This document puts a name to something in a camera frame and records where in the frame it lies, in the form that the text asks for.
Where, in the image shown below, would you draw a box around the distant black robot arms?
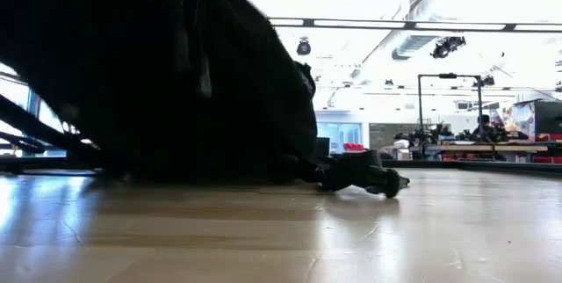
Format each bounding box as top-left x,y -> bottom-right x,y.
393,122 -> 456,148

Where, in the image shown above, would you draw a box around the wooden workbench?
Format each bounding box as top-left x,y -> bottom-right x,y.
423,141 -> 562,155

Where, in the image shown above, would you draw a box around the black station frame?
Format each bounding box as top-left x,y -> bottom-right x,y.
416,73 -> 496,143

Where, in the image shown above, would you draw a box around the person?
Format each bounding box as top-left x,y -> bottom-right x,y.
472,114 -> 497,142

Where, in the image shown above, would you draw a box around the black ceiling light cluster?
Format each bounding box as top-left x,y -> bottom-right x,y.
429,35 -> 467,60

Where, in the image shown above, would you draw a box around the black overhead crossbar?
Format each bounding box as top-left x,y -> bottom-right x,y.
268,17 -> 562,33

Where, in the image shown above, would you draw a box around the dark wall board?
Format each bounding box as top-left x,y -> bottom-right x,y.
369,123 -> 418,150

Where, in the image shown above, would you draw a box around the black backpack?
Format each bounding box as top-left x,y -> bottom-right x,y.
0,0 -> 410,200

